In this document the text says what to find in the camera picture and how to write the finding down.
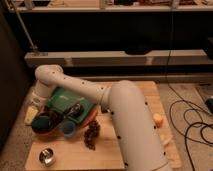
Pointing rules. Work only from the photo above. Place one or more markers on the yellow round toy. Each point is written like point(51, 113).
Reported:
point(158, 119)

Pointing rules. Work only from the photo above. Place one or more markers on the bunch of dark grapes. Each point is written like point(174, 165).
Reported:
point(91, 134)

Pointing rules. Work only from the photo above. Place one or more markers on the black metal ladle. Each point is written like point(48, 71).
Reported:
point(72, 113)

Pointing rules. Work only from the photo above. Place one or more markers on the red bowl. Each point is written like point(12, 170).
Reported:
point(55, 120)

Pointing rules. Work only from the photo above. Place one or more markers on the wooden board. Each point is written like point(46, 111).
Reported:
point(72, 155)

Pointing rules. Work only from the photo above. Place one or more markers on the small metal cup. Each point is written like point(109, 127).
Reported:
point(46, 157)

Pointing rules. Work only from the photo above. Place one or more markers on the red plate under tray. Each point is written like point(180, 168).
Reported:
point(92, 115)

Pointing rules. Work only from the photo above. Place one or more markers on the blue plastic cup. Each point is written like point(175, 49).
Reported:
point(68, 128)

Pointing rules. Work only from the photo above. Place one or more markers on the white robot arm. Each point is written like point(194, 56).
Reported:
point(139, 141)

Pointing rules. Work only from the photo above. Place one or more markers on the small dark block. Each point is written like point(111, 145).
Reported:
point(104, 110)

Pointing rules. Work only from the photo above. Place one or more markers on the green plastic tray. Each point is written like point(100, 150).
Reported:
point(61, 100)

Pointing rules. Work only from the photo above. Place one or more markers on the wooden shelf beam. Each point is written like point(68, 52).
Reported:
point(116, 58)

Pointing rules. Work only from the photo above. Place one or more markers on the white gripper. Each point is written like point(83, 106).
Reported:
point(32, 111)

